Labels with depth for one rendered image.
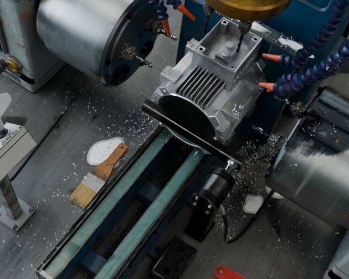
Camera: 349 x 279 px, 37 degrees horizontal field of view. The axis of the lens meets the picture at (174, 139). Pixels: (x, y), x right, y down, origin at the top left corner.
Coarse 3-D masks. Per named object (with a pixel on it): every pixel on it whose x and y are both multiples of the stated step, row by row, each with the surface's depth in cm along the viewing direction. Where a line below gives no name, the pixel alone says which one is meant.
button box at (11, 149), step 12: (12, 132) 100; (24, 132) 100; (0, 144) 98; (12, 144) 99; (24, 144) 101; (36, 144) 103; (0, 156) 97; (12, 156) 99; (24, 156) 101; (0, 168) 97; (12, 168) 99; (0, 180) 98
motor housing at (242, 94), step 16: (192, 80) 109; (208, 80) 109; (160, 96) 111; (176, 96) 120; (192, 96) 105; (208, 96) 105; (224, 96) 109; (240, 96) 111; (256, 96) 116; (176, 112) 120; (192, 112) 122; (208, 112) 106; (208, 128) 120; (224, 128) 108; (192, 144) 118
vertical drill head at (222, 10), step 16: (208, 0) 90; (224, 0) 88; (240, 0) 88; (256, 0) 88; (272, 0) 88; (288, 0) 89; (208, 16) 98; (240, 16) 89; (256, 16) 89; (272, 16) 90; (240, 32) 95
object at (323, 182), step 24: (336, 96) 102; (312, 120) 98; (336, 120) 98; (288, 144) 98; (312, 144) 97; (336, 144) 96; (288, 168) 100; (312, 168) 98; (336, 168) 96; (288, 192) 104; (312, 192) 100; (336, 192) 97; (336, 216) 100
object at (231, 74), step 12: (216, 24) 110; (228, 24) 112; (216, 36) 113; (252, 36) 110; (204, 48) 106; (216, 48) 111; (228, 48) 109; (252, 48) 111; (192, 60) 109; (204, 60) 106; (216, 60) 109; (228, 60) 108; (240, 60) 110; (252, 60) 111; (204, 72) 109; (216, 72) 107; (228, 72) 105; (240, 72) 108; (228, 84) 108
